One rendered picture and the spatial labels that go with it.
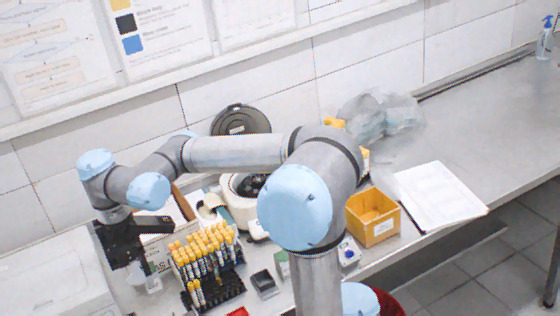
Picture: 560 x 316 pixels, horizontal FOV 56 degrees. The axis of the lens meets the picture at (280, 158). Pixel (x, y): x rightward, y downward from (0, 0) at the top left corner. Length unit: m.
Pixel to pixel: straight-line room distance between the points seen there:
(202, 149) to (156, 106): 0.74
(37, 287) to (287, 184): 0.76
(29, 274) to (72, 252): 0.10
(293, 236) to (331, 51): 1.30
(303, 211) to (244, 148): 0.27
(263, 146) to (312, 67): 1.05
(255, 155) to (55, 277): 0.60
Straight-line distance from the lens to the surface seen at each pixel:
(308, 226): 0.77
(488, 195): 1.84
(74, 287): 1.31
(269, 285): 1.53
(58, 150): 1.78
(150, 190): 1.03
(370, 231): 1.59
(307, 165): 0.79
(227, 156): 1.02
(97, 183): 1.11
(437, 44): 2.36
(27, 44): 1.64
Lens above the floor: 2.01
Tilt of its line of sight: 34 degrees down
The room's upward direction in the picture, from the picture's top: 9 degrees counter-clockwise
